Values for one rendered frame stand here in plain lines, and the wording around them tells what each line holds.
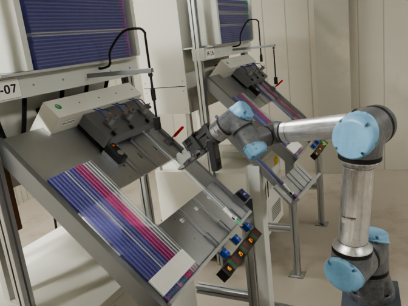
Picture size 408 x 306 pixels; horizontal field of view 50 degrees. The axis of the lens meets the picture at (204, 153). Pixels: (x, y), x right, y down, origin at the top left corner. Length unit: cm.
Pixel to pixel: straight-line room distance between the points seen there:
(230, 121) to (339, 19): 292
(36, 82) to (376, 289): 126
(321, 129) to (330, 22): 291
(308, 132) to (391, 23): 305
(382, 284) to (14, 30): 137
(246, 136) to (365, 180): 41
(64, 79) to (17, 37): 24
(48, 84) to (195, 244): 72
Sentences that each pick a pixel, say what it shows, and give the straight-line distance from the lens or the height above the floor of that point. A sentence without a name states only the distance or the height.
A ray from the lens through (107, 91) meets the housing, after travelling 176.
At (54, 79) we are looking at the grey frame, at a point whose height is 135.
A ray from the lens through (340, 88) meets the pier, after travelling 430.
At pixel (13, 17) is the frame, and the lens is 145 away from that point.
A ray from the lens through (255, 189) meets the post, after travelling 207.
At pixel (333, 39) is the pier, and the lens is 427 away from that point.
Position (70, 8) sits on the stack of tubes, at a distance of 162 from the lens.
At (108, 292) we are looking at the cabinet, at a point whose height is 62.
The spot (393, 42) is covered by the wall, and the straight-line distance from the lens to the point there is 441.
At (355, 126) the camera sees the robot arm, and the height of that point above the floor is 116.
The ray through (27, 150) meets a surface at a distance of 145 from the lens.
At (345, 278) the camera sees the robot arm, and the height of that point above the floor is 71.
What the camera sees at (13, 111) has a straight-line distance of 164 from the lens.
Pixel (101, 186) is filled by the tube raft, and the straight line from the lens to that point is 144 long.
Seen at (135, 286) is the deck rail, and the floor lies 78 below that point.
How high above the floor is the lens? 142
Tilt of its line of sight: 14 degrees down
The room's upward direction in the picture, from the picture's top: 7 degrees counter-clockwise
